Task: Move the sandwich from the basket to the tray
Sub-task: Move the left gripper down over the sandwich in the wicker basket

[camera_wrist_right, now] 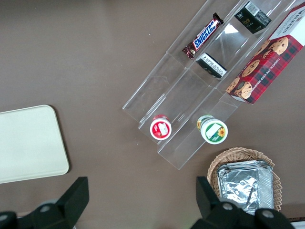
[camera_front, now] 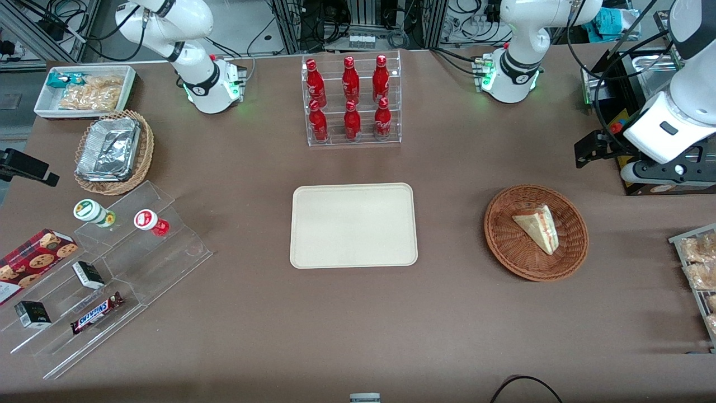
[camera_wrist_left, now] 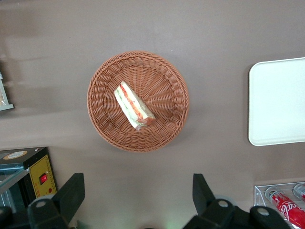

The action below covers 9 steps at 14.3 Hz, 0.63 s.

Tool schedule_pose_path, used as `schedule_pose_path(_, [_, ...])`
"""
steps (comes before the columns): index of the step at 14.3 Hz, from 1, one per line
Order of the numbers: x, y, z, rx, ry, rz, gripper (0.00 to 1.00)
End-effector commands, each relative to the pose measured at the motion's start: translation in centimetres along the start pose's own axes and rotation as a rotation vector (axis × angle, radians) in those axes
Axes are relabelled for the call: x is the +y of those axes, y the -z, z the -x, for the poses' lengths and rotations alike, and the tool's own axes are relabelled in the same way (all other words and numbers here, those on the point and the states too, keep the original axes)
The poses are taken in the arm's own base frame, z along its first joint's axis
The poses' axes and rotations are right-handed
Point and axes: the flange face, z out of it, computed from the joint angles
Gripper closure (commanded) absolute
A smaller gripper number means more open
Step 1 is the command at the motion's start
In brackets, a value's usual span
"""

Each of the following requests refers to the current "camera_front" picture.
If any triangle sandwich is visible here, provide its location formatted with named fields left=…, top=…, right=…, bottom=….
left=512, top=204, right=559, bottom=256

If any tray of packaged bread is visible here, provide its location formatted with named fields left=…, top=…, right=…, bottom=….
left=668, top=223, right=716, bottom=354

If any brown round wicker basket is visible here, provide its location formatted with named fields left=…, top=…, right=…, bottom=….
left=484, top=184, right=590, bottom=282

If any beige plastic tray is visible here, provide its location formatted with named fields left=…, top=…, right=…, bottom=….
left=289, top=182, right=419, bottom=270

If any oval wicker basket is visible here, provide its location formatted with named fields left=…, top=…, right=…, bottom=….
left=73, top=109, right=155, bottom=196

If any black food warmer machine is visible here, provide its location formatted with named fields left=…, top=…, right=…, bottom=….
left=580, top=11, right=716, bottom=196

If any teal crumpled bag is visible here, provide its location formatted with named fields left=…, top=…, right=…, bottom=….
left=582, top=7, right=642, bottom=43

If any red cola bottle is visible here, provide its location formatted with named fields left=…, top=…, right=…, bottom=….
left=373, top=54, right=390, bottom=104
left=342, top=56, right=361, bottom=105
left=305, top=59, right=327, bottom=107
left=374, top=97, right=392, bottom=139
left=343, top=100, right=362, bottom=140
left=309, top=100, right=329, bottom=142

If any clear acrylic bottle rack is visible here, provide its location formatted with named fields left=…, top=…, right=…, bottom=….
left=301, top=50, right=402, bottom=148

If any red labelled small cup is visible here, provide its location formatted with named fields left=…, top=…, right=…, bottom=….
left=133, top=208, right=171, bottom=237

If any clear acrylic stepped stand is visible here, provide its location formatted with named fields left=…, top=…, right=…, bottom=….
left=0, top=180, right=214, bottom=381

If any aluminium foil container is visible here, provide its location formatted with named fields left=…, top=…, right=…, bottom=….
left=75, top=116, right=141, bottom=183

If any clear bag of chips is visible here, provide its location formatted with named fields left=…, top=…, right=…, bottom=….
left=58, top=75, right=125, bottom=112

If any green labelled small cup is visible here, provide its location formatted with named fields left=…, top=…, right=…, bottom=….
left=73, top=199, right=117, bottom=228

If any small black box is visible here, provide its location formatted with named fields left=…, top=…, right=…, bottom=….
left=72, top=260, right=106, bottom=290
left=13, top=300, right=53, bottom=329

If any Snickers chocolate bar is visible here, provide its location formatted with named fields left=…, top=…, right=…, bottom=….
left=69, top=291, right=125, bottom=336

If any teal snack packet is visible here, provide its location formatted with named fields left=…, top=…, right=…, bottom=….
left=46, top=71, right=86, bottom=90

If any white rectangular snack bin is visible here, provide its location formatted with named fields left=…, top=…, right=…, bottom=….
left=34, top=64, right=138, bottom=121

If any red plaid cookie box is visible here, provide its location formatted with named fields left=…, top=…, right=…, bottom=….
left=0, top=228, right=79, bottom=307

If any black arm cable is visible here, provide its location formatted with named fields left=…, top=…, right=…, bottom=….
left=565, top=0, right=680, bottom=143

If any black looped cable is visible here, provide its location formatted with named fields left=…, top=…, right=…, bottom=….
left=490, top=374, right=563, bottom=403

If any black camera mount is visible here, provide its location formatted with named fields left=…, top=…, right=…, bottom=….
left=0, top=148, right=60, bottom=188

